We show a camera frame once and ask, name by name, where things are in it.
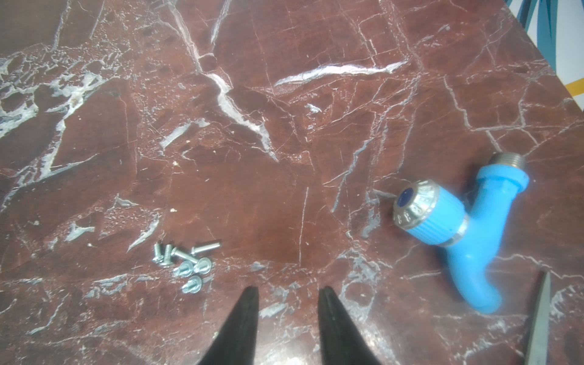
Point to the blue plastic faucet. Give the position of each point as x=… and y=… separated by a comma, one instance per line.
x=471, y=238

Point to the long silver screw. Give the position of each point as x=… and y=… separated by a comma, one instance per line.
x=196, y=250
x=176, y=252

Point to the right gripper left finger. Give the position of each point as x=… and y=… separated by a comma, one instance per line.
x=236, y=341

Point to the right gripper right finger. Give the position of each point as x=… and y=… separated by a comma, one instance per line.
x=340, y=339

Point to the scissors with blue handle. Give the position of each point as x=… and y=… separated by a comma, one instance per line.
x=537, y=351

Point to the short silver screw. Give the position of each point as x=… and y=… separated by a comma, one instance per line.
x=168, y=256
x=158, y=255

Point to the silver flange screw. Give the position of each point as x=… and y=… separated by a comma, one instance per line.
x=184, y=270
x=203, y=266
x=193, y=285

